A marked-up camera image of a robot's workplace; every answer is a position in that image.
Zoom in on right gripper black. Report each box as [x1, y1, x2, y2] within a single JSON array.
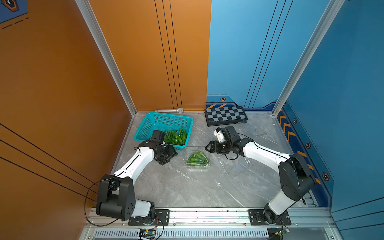
[[203, 140, 233, 154]]

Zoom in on green peppers bunch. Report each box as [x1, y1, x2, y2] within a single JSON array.
[[187, 152, 210, 168], [164, 128, 188, 146]]

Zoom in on teal plastic basket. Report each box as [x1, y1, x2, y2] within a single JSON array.
[[134, 112, 194, 150]]

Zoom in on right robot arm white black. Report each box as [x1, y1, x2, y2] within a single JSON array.
[[205, 138, 317, 225]]

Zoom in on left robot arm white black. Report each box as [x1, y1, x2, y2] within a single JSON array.
[[96, 140, 178, 225]]

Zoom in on black white checkerboard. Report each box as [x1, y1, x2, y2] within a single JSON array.
[[205, 106, 248, 127]]

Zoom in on silver metal cylinder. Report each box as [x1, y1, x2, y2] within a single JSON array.
[[155, 108, 184, 114]]

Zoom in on left green circuit board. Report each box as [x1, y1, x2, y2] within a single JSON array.
[[138, 229, 157, 240]]

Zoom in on green circuit board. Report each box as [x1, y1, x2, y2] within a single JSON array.
[[275, 228, 291, 238], [138, 229, 157, 240]]

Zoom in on white vent grille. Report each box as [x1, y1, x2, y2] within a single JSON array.
[[93, 228, 269, 240]]

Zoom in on right green circuit board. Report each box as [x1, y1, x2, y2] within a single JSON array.
[[275, 228, 291, 238]]

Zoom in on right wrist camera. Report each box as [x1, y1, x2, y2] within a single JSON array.
[[214, 126, 241, 143]]

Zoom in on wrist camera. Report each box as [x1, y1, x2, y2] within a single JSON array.
[[151, 130, 165, 146], [214, 126, 241, 143]]

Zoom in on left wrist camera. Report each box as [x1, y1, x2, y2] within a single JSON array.
[[151, 130, 165, 146]]

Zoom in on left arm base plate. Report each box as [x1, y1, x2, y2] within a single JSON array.
[[128, 209, 170, 226]]

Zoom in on aluminium front rail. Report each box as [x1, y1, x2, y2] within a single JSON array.
[[84, 206, 337, 229]]

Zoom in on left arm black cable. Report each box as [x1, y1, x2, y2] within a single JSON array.
[[83, 179, 121, 228]]

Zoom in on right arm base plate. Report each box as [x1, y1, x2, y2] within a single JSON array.
[[248, 209, 292, 226]]

